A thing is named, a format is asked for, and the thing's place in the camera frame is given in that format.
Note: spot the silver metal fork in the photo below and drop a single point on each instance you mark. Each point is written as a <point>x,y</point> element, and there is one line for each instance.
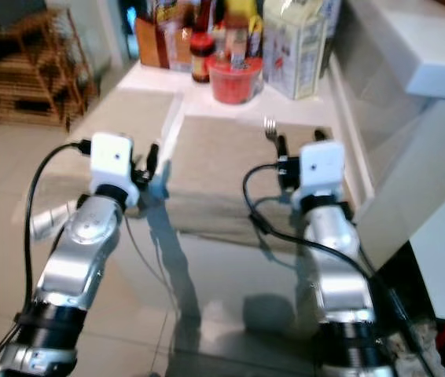
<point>270,126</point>

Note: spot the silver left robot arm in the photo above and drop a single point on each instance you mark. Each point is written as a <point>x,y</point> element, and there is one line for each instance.
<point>81,259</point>

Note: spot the beige woven placemat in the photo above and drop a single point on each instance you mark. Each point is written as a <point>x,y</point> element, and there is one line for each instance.
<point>97,133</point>
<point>215,173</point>

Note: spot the red plastic tub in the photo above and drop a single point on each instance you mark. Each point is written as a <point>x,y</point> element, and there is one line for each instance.
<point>234,85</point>

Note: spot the white cream cracker box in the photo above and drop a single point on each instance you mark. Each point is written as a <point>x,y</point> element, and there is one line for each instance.
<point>293,51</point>

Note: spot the white rolled paper towel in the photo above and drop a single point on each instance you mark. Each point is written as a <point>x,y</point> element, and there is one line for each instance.
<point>53,221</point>

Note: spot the dark jar with red lid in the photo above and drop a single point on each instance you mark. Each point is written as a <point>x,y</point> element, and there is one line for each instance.
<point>202,61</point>

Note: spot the brown cardboard food box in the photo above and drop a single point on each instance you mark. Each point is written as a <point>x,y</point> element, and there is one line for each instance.
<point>153,47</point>

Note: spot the brown capped sauce bottle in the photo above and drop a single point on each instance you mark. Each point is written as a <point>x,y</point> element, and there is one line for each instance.
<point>236,39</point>

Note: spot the yellow snack packet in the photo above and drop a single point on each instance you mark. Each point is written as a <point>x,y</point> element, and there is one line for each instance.
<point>244,14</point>

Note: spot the wooden slatted shelf rack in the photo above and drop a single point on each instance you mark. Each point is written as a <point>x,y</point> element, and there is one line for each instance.
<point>26,78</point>

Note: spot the white low cabinet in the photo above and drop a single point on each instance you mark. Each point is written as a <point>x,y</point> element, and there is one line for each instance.
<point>443,251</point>

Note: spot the black appliance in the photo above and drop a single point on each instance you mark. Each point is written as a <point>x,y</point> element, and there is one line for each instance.
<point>6,12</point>

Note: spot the pile of white clothes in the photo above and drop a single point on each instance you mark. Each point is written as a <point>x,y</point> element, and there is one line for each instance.
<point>423,345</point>

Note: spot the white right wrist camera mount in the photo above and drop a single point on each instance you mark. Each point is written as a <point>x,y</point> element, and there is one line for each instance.
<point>321,165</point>

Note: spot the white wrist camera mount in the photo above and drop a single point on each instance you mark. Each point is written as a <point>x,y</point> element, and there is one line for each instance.
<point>321,165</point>
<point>112,157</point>

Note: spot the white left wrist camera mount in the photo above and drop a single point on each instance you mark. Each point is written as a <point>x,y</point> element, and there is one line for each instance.
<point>112,157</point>

